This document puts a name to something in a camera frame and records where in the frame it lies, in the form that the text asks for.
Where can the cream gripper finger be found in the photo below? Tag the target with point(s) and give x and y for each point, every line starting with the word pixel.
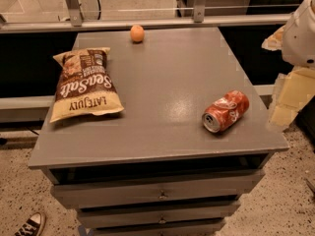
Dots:
pixel 292 92
pixel 275 41

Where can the brown Late July chip bag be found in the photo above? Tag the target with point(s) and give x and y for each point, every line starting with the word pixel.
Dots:
pixel 84 86

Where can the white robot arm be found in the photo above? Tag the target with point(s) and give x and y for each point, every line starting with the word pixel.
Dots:
pixel 296 41

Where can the red crushed soda can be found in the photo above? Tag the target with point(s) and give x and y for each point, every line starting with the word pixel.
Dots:
pixel 226 111

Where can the top grey drawer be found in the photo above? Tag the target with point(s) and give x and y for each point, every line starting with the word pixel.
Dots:
pixel 153 190

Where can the grey drawer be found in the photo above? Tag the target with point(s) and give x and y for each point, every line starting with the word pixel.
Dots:
pixel 153 190
pixel 180 228
pixel 158 213

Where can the orange fruit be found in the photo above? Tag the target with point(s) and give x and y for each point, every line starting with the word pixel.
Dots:
pixel 137 33

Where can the grey drawer cabinet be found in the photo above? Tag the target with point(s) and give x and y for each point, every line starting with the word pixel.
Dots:
pixel 165 85

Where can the bottom grey drawer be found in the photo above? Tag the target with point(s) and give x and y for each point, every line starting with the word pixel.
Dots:
pixel 180 228

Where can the middle grey drawer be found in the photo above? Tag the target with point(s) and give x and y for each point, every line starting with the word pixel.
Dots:
pixel 158 213

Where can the black white sneaker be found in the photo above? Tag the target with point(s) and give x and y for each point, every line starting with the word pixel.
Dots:
pixel 33 226

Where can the metal railing frame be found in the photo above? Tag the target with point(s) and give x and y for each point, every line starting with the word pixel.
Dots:
pixel 18 16

